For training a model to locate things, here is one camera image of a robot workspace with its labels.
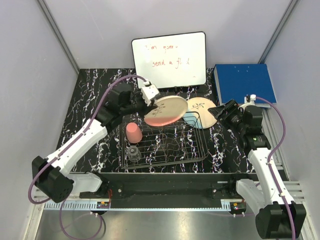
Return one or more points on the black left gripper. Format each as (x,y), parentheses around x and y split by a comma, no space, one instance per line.
(146,108)

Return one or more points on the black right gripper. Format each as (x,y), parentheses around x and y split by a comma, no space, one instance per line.
(232,107)

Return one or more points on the blue and cream plate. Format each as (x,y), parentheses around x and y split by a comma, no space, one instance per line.
(198,115)

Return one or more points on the pink plastic cup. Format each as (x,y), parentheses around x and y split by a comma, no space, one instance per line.
(133,133)

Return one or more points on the pink and cream plate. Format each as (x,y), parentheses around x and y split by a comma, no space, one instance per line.
(169,110)

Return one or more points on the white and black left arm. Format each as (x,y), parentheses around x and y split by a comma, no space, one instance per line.
(52,174)

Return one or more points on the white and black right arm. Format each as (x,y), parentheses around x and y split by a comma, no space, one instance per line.
(277,215)

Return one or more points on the blue binder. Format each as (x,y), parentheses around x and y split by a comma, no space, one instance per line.
(236,81)

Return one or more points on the clear drinking glass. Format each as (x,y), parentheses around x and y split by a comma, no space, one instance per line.
(133,154)

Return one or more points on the small whiteboard with red writing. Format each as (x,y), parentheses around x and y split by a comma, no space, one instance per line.
(168,61)

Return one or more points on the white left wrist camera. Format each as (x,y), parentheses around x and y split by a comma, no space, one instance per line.
(149,92)

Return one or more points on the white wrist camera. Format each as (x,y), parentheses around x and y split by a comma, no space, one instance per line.
(249,100)
(149,92)

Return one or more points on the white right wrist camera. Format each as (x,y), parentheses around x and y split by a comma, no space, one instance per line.
(249,100)

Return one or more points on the metal wire dish rack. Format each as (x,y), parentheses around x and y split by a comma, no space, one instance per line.
(176,143)

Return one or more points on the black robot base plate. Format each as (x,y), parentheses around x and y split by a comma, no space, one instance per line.
(173,190)

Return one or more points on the white cable duct strip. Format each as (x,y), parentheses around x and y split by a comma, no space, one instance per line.
(83,205)

